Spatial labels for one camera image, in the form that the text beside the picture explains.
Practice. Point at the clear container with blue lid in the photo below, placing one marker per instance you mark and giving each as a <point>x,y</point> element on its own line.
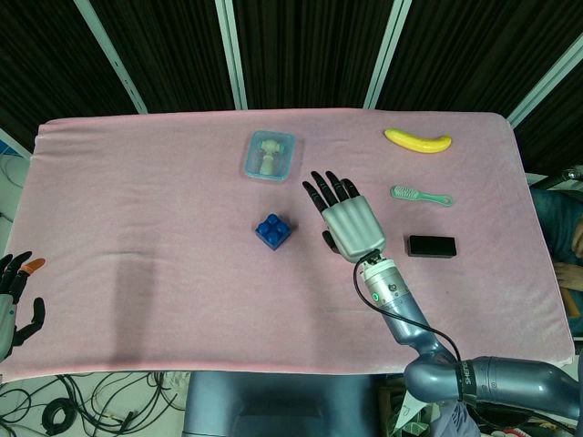
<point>248,168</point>

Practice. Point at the person in blue jeans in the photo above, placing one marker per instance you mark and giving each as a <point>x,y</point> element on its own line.
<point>553,223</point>

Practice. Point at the pink table cloth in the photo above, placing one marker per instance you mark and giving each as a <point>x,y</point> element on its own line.
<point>182,227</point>

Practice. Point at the beige toy in container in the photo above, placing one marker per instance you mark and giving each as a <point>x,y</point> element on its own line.
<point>269,157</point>

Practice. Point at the blue building block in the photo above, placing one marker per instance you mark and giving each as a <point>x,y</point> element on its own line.
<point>273,232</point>

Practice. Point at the green hairbrush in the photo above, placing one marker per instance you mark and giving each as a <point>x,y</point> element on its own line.
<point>405,192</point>

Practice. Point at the white frame post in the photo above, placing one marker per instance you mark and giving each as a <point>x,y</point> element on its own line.
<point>546,77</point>
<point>232,54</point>
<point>387,54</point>
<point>114,59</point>

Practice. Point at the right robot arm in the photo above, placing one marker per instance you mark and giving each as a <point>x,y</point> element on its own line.
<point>501,380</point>

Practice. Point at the black rectangular box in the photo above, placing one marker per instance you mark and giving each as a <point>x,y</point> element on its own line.
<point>432,246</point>

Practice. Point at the yellow toy banana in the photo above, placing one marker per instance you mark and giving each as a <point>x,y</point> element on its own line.
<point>419,142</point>

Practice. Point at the blue-grey robot torso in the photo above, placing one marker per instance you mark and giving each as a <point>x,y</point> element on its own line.
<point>273,405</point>

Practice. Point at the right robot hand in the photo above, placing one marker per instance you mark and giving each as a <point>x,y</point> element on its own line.
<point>355,223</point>

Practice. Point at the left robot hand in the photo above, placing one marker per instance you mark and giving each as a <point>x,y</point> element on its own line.
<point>7,314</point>

